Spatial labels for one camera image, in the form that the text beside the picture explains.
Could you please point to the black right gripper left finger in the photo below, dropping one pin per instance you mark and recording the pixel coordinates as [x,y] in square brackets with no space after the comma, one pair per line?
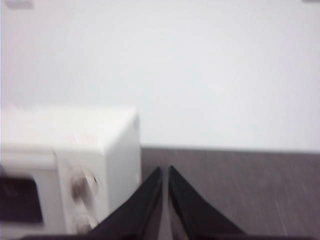
[140,212]

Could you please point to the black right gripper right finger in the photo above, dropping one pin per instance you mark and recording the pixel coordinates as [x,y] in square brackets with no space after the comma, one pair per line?
[192,212]

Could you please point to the cream glass oven door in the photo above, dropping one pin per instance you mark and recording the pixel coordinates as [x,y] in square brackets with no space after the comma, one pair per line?
[20,200]

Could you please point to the cream toaster oven body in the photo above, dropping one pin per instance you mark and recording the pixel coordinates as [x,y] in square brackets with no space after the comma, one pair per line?
[112,162]

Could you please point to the oven timer knob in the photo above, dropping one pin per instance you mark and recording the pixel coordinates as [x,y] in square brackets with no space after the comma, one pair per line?
[83,223]

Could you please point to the oven temperature knob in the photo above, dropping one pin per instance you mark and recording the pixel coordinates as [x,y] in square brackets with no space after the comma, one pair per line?
[80,187]

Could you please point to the white wall socket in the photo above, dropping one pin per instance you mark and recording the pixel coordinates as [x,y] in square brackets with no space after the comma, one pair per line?
[20,3]

